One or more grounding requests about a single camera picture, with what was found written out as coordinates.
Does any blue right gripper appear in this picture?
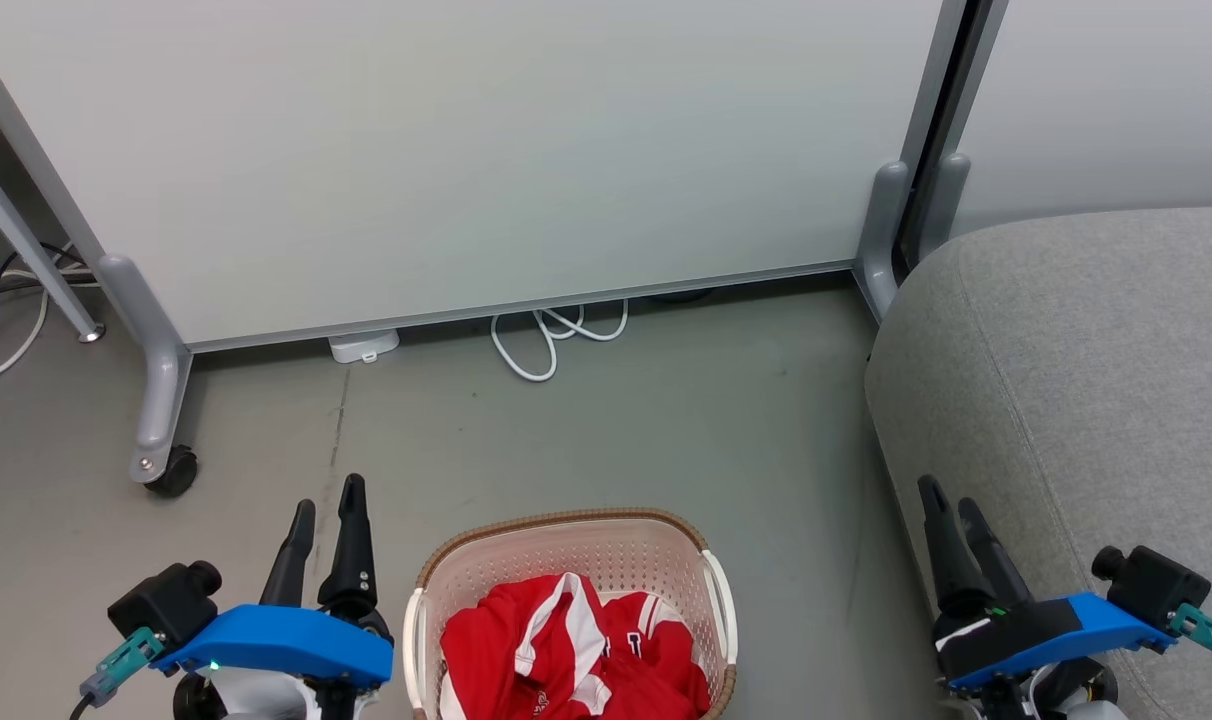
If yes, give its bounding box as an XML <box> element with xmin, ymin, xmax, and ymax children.
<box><xmin>918</xmin><ymin>476</ymin><xmax>1177</xmax><ymax>693</ymax></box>

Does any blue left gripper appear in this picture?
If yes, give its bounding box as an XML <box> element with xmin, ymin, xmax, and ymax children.
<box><xmin>154</xmin><ymin>474</ymin><xmax>395</xmax><ymax>691</ymax></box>

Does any red garment with white trim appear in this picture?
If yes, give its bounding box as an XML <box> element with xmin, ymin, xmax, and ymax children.
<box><xmin>438</xmin><ymin>572</ymin><xmax>612</xmax><ymax>720</ymax></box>

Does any red jersey with black print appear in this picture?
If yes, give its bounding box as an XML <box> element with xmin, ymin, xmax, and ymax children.
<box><xmin>601</xmin><ymin>590</ymin><xmax>712</xmax><ymax>720</ymax></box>

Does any grey fabric sofa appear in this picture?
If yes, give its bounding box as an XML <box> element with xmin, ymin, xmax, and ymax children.
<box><xmin>864</xmin><ymin>205</ymin><xmax>1212</xmax><ymax>720</ymax></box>

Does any black caster wheel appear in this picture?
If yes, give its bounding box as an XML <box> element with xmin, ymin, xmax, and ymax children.
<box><xmin>144</xmin><ymin>445</ymin><xmax>199</xmax><ymax>498</ymax></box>

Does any white power adapter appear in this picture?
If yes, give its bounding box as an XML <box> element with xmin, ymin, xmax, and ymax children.
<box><xmin>328</xmin><ymin>329</ymin><xmax>401</xmax><ymax>364</ymax></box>

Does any grey partition foot with caster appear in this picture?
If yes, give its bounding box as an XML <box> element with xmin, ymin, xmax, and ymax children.
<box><xmin>96</xmin><ymin>254</ymin><xmax>193</xmax><ymax>486</ymax></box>

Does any cream plastic laundry basket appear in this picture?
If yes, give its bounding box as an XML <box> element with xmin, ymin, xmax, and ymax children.
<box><xmin>403</xmin><ymin>508</ymin><xmax>739</xmax><ymax>720</ymax></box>

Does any large white partition panel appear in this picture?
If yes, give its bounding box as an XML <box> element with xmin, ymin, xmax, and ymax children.
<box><xmin>0</xmin><ymin>0</ymin><xmax>972</xmax><ymax>353</ymax></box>

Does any grey metal table leg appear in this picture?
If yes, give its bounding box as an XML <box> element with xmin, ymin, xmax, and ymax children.
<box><xmin>0</xmin><ymin>140</ymin><xmax>105</xmax><ymax>344</ymax></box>

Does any narrow white partition panel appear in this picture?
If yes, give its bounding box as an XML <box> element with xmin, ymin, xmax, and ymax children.
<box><xmin>951</xmin><ymin>0</ymin><xmax>1212</xmax><ymax>239</ymax></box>

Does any teal left camera connector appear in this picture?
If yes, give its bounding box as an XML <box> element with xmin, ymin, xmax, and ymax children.
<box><xmin>79</xmin><ymin>627</ymin><xmax>167</xmax><ymax>701</ymax></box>

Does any teal camera connector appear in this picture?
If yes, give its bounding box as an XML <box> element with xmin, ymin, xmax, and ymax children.
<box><xmin>79</xmin><ymin>627</ymin><xmax>167</xmax><ymax>701</ymax></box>
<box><xmin>1169</xmin><ymin>605</ymin><xmax>1212</xmax><ymax>671</ymax></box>

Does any teal right camera connector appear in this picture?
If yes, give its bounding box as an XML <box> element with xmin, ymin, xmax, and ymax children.
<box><xmin>1169</xmin><ymin>605</ymin><xmax>1212</xmax><ymax>671</ymax></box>

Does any looped white power cable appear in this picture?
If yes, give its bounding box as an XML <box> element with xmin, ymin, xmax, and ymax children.
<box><xmin>491</xmin><ymin>298</ymin><xmax>630</xmax><ymax>383</ymax></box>

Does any long white floor cable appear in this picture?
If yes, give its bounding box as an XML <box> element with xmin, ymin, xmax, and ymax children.
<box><xmin>0</xmin><ymin>262</ymin><xmax>97</xmax><ymax>389</ymax></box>

